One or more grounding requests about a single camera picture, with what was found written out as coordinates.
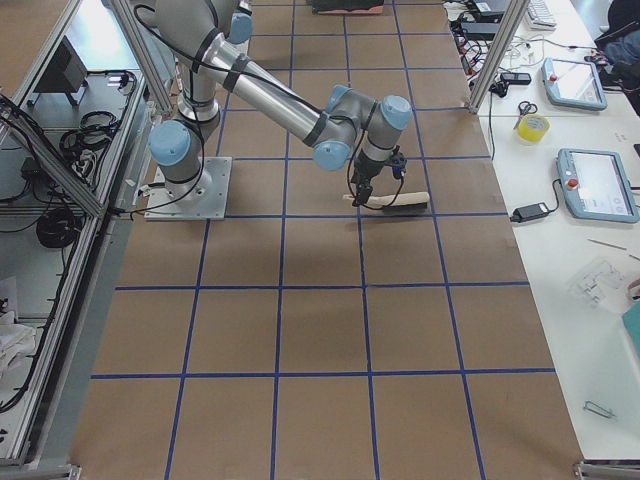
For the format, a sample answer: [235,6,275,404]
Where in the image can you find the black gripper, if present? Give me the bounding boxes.
[350,146,407,206]

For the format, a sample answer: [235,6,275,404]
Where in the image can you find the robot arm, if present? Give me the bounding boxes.
[140,1,412,206]

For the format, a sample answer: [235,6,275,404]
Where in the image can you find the black scissors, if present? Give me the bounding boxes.
[513,101,538,130]

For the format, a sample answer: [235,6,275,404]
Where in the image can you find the white hand brush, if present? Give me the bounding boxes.
[360,191,430,213]

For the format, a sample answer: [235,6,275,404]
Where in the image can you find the black power brick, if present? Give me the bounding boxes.
[510,202,550,223]

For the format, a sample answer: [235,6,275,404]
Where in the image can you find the teal box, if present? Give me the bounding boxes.
[622,303,640,353]

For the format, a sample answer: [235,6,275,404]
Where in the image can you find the teach pendant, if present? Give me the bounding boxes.
[541,58,608,111]
[556,148,639,224]

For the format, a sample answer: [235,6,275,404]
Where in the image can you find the yellow tape roll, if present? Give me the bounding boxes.
[515,113,550,144]

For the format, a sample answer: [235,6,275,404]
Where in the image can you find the black lined trash bin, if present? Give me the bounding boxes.
[309,0,385,15]

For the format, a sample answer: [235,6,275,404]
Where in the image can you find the coiled black cables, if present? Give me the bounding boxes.
[19,69,139,251]

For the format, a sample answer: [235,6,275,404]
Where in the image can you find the metal clip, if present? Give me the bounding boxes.
[583,400,616,419]

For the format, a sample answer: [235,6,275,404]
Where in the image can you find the clear plastic package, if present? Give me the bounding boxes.
[568,257,635,314]

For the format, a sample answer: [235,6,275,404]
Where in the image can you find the upper teach pendant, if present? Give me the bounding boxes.
[541,58,608,111]

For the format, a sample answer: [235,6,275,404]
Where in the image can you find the white cloth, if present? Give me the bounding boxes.
[0,277,39,381]

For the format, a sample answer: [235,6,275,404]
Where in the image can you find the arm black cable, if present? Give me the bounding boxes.
[129,0,409,209]

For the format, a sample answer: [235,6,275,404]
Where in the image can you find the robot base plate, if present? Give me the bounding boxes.
[144,157,232,221]

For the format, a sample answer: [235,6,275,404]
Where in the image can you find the lower teach pendant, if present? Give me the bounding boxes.
[556,148,639,224]

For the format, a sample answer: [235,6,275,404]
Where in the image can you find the aluminium frame post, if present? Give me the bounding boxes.
[468,0,529,114]

